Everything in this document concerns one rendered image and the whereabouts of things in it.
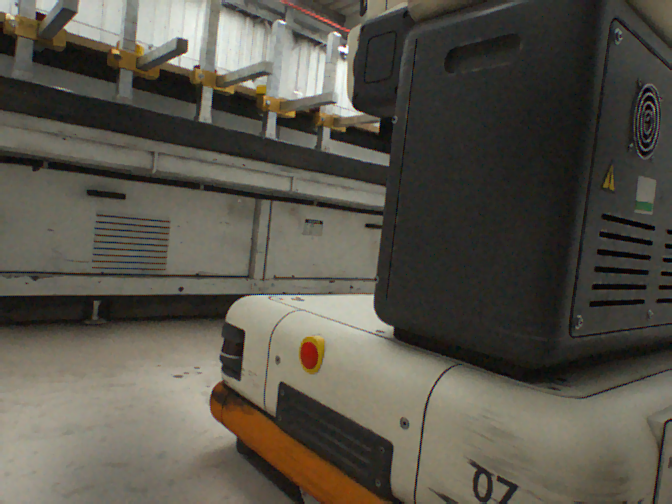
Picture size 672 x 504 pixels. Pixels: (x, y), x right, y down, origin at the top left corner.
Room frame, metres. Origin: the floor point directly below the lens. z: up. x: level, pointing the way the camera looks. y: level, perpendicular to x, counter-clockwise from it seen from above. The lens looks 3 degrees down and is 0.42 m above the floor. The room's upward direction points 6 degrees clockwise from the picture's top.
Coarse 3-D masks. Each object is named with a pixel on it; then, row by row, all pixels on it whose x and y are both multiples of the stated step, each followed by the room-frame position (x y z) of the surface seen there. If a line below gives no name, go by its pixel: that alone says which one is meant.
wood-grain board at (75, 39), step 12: (0, 12) 1.37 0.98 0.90; (0, 24) 1.40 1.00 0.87; (72, 36) 1.49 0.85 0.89; (84, 48) 1.53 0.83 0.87; (96, 48) 1.53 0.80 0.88; (108, 48) 1.56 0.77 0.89; (168, 72) 1.70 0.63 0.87; (180, 72) 1.71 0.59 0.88; (252, 96) 1.90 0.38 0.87; (372, 132) 2.34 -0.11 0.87
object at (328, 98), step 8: (312, 96) 1.64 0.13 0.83; (320, 96) 1.61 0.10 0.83; (328, 96) 1.57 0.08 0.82; (336, 96) 1.57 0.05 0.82; (288, 104) 1.74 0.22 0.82; (296, 104) 1.70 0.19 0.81; (304, 104) 1.67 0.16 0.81; (312, 104) 1.64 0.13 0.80; (320, 104) 1.62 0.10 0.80; (328, 104) 1.61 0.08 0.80
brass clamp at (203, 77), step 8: (192, 72) 1.59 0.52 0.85; (200, 72) 1.58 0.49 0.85; (208, 72) 1.59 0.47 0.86; (192, 80) 1.59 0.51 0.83; (200, 80) 1.58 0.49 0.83; (208, 80) 1.60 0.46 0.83; (216, 80) 1.61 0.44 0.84; (216, 88) 1.62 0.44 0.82; (224, 88) 1.63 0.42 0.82; (232, 88) 1.65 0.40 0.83
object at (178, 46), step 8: (176, 40) 1.24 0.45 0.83; (184, 40) 1.25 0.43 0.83; (160, 48) 1.32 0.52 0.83; (168, 48) 1.27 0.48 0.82; (176, 48) 1.24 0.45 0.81; (184, 48) 1.25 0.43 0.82; (144, 56) 1.41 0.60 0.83; (152, 56) 1.36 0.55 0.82; (160, 56) 1.32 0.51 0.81; (168, 56) 1.31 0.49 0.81; (176, 56) 1.30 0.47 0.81; (144, 64) 1.41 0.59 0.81; (152, 64) 1.40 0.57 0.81; (160, 64) 1.39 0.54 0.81
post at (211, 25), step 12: (216, 0) 1.60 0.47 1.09; (216, 12) 1.61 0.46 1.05; (204, 24) 1.62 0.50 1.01; (216, 24) 1.61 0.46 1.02; (204, 36) 1.61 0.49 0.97; (216, 36) 1.61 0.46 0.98; (204, 48) 1.60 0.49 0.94; (216, 48) 1.61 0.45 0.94; (204, 60) 1.60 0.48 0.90; (204, 96) 1.60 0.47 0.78; (204, 108) 1.60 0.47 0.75
